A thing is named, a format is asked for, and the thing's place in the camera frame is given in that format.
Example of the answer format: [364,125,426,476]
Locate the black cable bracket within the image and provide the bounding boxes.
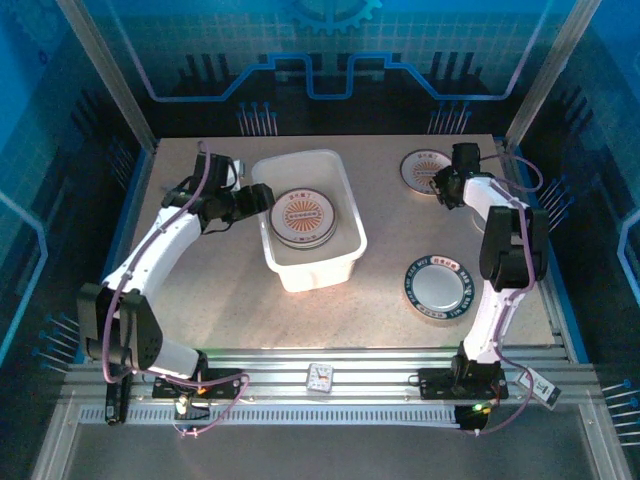
[104,372,132,427]

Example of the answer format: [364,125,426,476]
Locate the translucent white plastic bin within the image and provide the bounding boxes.
[251,148,369,294]

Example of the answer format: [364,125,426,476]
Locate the white black tag card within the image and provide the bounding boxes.
[519,366,562,410]

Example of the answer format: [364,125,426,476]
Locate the aluminium rail frame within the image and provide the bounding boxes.
[59,347,601,406]

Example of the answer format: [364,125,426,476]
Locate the aluminium frame post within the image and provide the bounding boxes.
[503,0,604,146]
[55,0,157,151]

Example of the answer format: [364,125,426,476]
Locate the black controller box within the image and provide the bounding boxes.
[455,402,494,432]

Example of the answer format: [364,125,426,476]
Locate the slotted grey cable duct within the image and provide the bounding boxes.
[78,405,464,427]

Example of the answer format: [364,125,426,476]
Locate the dark-rimmed lettered plate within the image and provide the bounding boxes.
[403,254,475,321]

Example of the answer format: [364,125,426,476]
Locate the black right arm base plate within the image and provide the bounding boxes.
[416,367,510,401]

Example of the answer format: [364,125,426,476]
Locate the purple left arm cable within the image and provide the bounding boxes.
[101,139,251,440]

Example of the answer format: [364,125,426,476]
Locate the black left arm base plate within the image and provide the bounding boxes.
[151,368,247,401]

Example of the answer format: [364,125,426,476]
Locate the small white square clock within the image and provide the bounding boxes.
[305,362,335,396]

